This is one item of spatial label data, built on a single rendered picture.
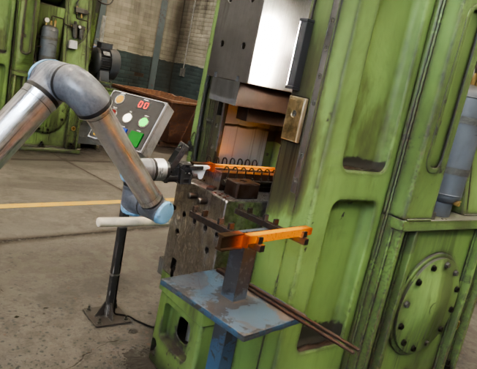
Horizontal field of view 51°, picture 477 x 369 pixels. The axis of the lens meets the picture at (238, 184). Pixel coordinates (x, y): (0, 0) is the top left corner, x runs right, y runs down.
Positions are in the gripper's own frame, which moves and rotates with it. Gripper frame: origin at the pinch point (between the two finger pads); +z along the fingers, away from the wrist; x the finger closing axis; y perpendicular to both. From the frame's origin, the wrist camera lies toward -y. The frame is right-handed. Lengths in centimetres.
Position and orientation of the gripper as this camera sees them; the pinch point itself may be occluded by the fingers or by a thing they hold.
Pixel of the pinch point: (206, 165)
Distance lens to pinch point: 211.7
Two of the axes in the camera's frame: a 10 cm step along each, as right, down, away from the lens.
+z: 8.0, -0.1, 6.0
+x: 5.8, 2.8, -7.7
